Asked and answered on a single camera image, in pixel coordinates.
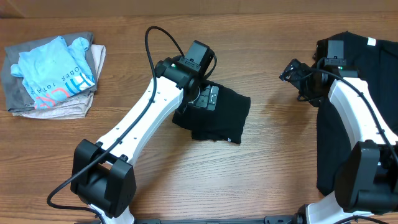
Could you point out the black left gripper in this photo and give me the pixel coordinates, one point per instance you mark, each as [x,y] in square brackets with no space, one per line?
[207,96]

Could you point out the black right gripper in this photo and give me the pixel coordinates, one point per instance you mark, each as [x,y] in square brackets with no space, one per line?
[313,98]

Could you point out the black t-shirt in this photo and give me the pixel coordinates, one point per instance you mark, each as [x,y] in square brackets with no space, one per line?
[225,122]

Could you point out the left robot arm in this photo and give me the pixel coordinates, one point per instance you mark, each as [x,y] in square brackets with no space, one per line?
[103,175]

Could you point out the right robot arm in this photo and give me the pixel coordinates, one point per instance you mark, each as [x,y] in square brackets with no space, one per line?
[366,184]

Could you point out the dark navy t-shirt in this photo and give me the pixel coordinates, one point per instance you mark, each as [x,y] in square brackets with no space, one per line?
[357,109]

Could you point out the beige folded shirt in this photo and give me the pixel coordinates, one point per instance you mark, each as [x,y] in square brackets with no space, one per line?
[77,106]

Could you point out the light blue printed t-shirt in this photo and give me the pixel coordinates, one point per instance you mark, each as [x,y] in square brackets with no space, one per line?
[55,71]

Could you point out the grey folded shirt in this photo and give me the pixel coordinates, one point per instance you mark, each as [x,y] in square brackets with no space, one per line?
[17,98]

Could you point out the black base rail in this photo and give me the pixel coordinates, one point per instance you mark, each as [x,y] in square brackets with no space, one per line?
[284,219]

